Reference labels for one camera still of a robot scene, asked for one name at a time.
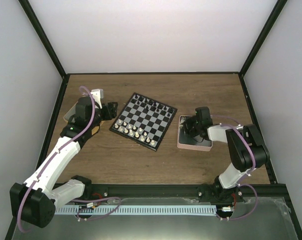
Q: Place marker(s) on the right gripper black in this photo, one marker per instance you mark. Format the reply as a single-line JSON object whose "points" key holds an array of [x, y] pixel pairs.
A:
{"points": [[186, 123]]}

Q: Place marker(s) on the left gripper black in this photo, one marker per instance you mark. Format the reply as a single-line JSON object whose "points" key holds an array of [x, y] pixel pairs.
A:
{"points": [[111, 112]]}

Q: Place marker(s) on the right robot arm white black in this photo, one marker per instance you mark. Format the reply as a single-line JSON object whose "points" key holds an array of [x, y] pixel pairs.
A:
{"points": [[246, 147]]}

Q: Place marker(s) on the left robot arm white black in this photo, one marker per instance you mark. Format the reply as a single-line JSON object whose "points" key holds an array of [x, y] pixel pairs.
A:
{"points": [[36, 200]]}

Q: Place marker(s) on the black white chess board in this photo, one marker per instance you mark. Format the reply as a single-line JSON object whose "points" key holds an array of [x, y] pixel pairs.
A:
{"points": [[151, 127]]}

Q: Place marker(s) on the black chess pieces row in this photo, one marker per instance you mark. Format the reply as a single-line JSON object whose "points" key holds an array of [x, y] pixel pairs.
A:
{"points": [[149, 106]]}

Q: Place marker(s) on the pink metal tin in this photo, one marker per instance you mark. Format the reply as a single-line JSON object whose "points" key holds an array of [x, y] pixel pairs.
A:
{"points": [[184, 141]]}

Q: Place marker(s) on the yellow metal tin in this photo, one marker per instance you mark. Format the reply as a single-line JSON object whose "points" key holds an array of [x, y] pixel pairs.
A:
{"points": [[82, 116]]}

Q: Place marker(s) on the metal front plate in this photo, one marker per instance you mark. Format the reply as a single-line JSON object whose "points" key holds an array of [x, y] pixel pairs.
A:
{"points": [[263, 218]]}

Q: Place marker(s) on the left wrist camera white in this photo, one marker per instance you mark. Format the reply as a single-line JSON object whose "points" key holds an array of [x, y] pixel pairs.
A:
{"points": [[98, 95]]}

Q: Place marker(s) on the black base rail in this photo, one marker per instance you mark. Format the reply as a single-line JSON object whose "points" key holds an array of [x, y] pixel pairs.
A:
{"points": [[205, 192]]}

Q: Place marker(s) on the light blue slotted cable duct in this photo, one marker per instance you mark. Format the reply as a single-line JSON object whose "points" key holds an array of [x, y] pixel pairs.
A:
{"points": [[143, 210]]}

